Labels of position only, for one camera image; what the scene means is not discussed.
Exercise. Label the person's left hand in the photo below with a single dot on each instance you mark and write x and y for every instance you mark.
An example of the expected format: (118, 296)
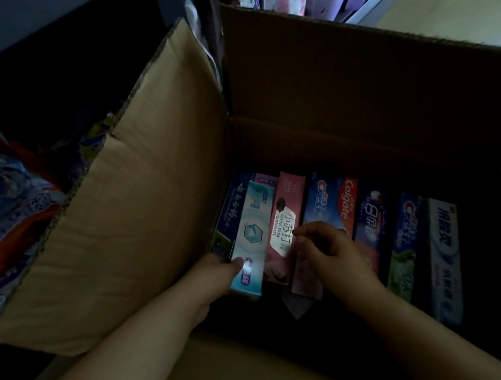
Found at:
(209, 282)

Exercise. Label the person's right hand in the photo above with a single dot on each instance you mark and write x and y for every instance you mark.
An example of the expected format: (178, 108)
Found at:
(345, 267)

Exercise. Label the person's left thumb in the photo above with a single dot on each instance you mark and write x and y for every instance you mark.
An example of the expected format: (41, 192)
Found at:
(232, 266)

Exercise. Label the person's right fingers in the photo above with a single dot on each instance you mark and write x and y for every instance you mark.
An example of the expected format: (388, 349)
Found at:
(312, 234)

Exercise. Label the light blue toothpaste box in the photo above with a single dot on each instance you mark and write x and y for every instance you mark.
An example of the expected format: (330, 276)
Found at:
(250, 228)

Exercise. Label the person's left forearm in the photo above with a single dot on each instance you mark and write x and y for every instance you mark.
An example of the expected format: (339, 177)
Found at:
(117, 369)

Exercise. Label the person's right forearm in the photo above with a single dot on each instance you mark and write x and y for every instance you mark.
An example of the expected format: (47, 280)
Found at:
(430, 343)

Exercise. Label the large brown cardboard box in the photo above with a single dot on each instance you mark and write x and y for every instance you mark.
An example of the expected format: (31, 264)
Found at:
(144, 208)

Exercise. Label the row of toothpaste boxes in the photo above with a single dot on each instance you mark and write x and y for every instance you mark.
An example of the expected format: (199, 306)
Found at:
(443, 256)

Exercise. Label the white plastic bag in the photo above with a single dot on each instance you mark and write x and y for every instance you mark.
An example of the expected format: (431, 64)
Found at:
(201, 30)

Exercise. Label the pile of plastic tissue packets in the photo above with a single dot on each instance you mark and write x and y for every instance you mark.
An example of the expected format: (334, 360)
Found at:
(5, 215)

